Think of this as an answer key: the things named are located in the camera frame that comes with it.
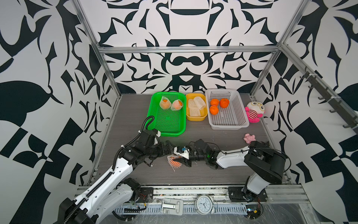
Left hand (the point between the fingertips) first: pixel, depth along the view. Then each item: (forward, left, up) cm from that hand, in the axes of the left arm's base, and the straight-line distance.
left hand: (168, 147), depth 77 cm
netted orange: (+37, -42, -7) cm, 56 cm away
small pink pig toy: (+9, -52, -10) cm, 53 cm away
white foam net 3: (+36, -23, -5) cm, 43 cm away
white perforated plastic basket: (+35, -44, -13) cm, 58 cm away
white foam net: (+28, -18, -6) cm, 34 cm away
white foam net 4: (-4, 0, -4) cm, 6 cm away
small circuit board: (-29, -42, -14) cm, 53 cm away
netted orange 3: (-6, -3, -8) cm, 11 cm away
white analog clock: (-26, -17, -10) cm, 33 cm away
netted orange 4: (+37, +3, -6) cm, 38 cm away
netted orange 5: (+36, -6, -6) cm, 37 cm away
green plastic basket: (+35, 0, -11) cm, 37 cm away
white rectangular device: (-26, -1, -11) cm, 28 cm away
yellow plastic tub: (+32, -26, -11) cm, 43 cm away
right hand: (-2, -3, -5) cm, 6 cm away
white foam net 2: (+38, -17, -9) cm, 42 cm away
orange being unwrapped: (+37, -34, -8) cm, 51 cm away
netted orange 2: (+30, -33, -7) cm, 45 cm away
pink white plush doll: (+28, -62, -7) cm, 68 cm away
